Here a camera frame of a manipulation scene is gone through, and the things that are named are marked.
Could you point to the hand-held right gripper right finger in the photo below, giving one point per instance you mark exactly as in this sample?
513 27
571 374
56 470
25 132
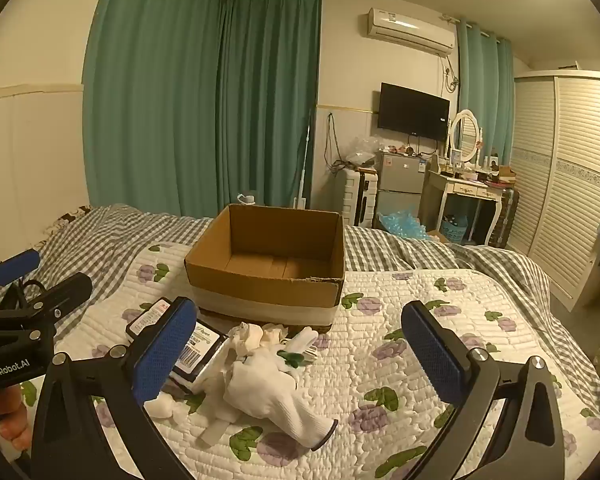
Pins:
434 355

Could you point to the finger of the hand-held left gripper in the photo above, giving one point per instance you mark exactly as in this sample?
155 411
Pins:
65 290
16 265

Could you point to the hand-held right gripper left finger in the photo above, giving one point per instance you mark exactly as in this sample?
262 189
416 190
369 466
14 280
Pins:
166 347

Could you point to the white glove black cuff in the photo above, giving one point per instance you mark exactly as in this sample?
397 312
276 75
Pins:
265 385

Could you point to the brown cardboard box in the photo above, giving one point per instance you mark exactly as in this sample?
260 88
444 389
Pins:
260 285

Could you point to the person's left hand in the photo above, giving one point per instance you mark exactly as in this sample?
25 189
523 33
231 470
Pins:
11 412

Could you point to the black packet barcode label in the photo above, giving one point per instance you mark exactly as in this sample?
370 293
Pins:
200 347

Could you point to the black packet white label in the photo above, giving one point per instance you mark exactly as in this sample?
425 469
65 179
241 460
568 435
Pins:
147 317

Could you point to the small rolled white cloth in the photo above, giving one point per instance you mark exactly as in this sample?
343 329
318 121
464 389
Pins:
161 405

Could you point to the brown patterned pillow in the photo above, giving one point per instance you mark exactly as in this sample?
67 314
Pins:
67 217

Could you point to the white quilted floral blanket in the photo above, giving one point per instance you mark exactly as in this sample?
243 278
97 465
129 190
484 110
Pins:
380 310

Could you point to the cream white glove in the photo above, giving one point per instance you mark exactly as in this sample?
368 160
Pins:
252 335

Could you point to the blue basket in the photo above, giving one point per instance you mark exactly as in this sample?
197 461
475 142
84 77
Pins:
454 229

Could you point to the white glove green print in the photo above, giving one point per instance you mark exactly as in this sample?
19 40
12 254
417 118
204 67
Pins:
300 342

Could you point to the blue plastic bag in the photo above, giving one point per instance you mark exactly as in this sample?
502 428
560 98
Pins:
400 222

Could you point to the dark suitcase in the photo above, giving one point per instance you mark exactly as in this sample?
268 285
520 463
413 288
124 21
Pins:
506 215

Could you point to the white dressing table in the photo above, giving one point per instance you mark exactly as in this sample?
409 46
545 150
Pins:
467 190

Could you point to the white plastic drawer unit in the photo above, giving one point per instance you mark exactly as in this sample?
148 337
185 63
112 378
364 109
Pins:
352 195

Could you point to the small grey fridge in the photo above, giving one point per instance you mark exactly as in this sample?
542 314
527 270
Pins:
400 175

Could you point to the wide green curtain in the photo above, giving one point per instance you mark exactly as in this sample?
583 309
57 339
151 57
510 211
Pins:
150 100

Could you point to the clear plastic bag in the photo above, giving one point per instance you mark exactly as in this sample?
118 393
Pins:
361 151

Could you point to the white louvred wardrobe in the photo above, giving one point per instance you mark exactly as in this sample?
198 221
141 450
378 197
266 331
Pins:
565 175

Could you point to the white oval mirror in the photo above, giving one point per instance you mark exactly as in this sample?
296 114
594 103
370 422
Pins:
465 132

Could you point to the white mop pole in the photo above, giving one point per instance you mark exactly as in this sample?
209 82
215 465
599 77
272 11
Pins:
306 160

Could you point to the narrow green curtain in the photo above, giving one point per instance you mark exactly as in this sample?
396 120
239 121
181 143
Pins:
482 95

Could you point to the green corner curtain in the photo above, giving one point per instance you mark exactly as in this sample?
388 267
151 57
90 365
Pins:
270 100

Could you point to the white air conditioner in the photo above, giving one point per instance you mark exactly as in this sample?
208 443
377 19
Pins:
410 30

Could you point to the black wall television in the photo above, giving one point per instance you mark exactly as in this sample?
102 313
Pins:
412 110

